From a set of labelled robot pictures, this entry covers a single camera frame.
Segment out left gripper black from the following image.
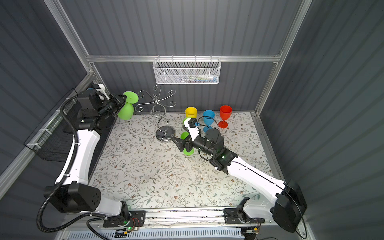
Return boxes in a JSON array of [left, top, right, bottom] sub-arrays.
[[97, 93, 125, 121]]

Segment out yellow wine glass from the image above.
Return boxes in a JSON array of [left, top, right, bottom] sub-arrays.
[[185, 107, 198, 119]]

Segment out blue wine glass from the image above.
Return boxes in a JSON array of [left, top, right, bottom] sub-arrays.
[[203, 110, 215, 133]]

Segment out red wine glass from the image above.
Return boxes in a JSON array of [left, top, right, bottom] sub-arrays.
[[219, 105, 233, 129]]

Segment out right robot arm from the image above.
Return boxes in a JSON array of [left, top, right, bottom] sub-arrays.
[[171, 128, 308, 233]]

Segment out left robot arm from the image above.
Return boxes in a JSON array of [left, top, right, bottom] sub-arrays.
[[37, 88, 131, 228]]

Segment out chrome wine glass rack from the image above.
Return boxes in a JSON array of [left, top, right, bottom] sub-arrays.
[[134, 85, 177, 143]]

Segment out items in white basket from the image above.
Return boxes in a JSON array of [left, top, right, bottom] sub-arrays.
[[177, 75, 219, 84]]

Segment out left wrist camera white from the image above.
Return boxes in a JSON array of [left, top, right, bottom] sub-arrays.
[[95, 84, 107, 95]]

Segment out black corrugated cable hose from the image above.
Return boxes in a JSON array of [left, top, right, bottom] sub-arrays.
[[35, 95, 104, 234]]

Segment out white wire mesh basket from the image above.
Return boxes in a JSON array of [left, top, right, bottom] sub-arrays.
[[153, 57, 222, 85]]

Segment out black wire basket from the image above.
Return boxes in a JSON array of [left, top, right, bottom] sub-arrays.
[[24, 89, 78, 163]]

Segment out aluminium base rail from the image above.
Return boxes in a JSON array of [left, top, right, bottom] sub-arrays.
[[61, 206, 310, 236]]

